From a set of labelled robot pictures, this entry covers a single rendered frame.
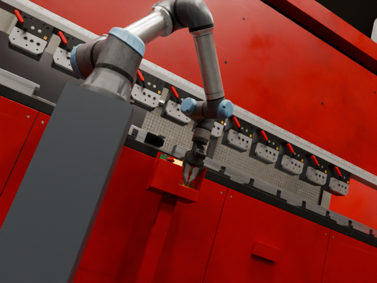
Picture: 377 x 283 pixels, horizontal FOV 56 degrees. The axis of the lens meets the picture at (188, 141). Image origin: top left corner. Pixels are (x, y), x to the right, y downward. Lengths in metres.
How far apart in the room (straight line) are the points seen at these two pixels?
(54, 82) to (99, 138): 1.47
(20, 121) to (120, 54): 0.72
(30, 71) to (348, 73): 2.11
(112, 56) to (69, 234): 0.48
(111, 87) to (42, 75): 1.41
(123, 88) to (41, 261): 0.48
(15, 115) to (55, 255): 0.86
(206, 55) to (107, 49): 0.45
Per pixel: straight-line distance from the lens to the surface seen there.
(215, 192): 1.80
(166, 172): 1.42
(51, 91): 2.32
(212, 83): 1.37
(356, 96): 2.77
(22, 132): 1.60
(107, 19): 1.94
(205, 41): 1.35
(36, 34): 1.85
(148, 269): 1.46
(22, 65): 2.37
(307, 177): 2.34
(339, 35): 2.80
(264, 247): 1.95
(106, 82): 0.97
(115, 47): 1.03
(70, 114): 0.92
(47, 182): 0.90
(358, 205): 3.16
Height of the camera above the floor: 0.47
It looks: 16 degrees up
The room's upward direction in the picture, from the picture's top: 18 degrees clockwise
